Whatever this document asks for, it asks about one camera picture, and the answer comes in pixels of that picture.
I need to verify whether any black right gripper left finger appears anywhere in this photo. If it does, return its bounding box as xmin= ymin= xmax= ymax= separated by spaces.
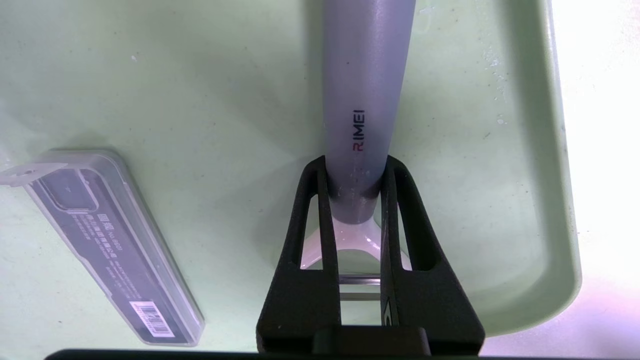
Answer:
xmin=256 ymin=155 xmax=342 ymax=352

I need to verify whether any grey handled white peeler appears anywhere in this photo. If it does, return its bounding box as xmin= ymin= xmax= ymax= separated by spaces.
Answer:
xmin=300 ymin=0 xmax=417 ymax=301

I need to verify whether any green plastic tray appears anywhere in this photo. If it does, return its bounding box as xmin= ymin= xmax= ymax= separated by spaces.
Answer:
xmin=0 ymin=0 xmax=583 ymax=351

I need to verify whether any clear grey plastic case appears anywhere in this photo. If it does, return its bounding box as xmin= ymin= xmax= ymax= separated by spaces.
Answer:
xmin=0 ymin=148 xmax=206 ymax=347

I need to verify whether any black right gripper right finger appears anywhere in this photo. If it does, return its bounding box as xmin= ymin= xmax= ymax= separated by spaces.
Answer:
xmin=380 ymin=155 xmax=485 ymax=352

